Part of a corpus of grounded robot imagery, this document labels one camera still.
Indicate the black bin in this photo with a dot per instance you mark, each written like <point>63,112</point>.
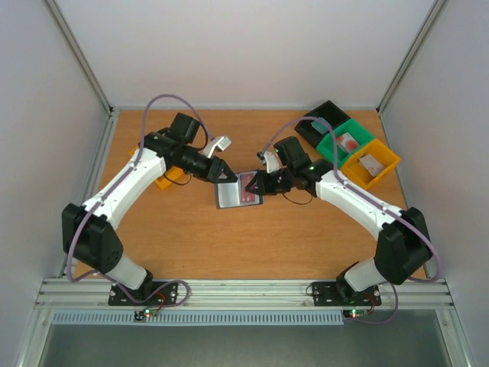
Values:
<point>312,131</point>

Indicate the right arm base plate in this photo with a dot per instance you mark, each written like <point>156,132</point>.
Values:
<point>325,294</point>

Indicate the left controller board green LED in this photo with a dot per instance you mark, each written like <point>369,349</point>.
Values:
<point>145,314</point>

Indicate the yellow bin on left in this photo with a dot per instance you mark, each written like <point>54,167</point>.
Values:
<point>171,176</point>

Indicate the white grey card stack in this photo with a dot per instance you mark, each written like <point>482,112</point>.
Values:
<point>371,165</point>

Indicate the aluminium frame post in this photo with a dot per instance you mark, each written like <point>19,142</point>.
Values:
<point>425,29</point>
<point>70,39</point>

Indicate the teal card stack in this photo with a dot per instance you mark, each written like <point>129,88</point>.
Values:
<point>320,126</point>

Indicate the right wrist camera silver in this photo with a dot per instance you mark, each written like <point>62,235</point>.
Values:
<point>269,160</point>

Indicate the slotted cable duct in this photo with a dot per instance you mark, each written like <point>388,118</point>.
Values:
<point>201,318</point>

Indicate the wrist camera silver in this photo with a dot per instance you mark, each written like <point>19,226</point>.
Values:
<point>217,144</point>
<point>269,160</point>

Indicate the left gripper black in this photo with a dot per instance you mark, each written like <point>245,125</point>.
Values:
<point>213,173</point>

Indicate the right controller board green LED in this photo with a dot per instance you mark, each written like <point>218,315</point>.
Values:
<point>355,313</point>

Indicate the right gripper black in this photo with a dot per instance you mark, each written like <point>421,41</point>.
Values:
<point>268,182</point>

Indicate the green bin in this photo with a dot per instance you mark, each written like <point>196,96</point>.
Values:
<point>359,133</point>

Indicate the blue leather card holder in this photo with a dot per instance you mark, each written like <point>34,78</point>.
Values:
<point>234,195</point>

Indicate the aluminium frame post left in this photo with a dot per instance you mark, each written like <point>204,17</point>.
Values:
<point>70,39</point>

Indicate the yellow bin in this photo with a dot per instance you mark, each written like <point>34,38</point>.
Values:
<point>358,175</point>
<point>171,176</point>

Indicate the aluminium frame post right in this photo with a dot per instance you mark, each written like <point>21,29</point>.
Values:
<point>425,29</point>

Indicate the aluminium rail front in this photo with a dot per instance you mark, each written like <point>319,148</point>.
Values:
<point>89,294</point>

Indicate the white red card stack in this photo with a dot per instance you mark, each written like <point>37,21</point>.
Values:
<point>346,143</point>

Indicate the yellow bin on right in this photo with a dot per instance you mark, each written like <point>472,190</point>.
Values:
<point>358,175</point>

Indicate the controller board green led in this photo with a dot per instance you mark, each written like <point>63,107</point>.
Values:
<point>145,314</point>
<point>355,313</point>

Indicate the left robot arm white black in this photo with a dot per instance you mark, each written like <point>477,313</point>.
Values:
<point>89,230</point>

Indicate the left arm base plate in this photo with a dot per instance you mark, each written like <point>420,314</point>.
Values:
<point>151,294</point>

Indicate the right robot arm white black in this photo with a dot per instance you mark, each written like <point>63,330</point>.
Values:
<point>401,235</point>

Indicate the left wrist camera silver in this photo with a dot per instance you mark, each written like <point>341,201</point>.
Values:
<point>217,144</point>

